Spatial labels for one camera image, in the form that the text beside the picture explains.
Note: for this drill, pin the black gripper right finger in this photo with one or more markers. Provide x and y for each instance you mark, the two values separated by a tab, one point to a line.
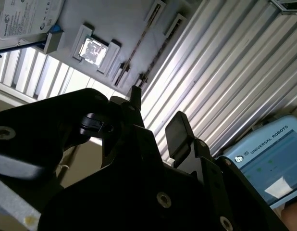
179	137

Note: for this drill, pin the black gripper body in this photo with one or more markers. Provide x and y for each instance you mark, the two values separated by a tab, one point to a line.
110	197

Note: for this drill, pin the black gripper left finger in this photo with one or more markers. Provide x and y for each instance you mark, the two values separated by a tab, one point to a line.
42	125

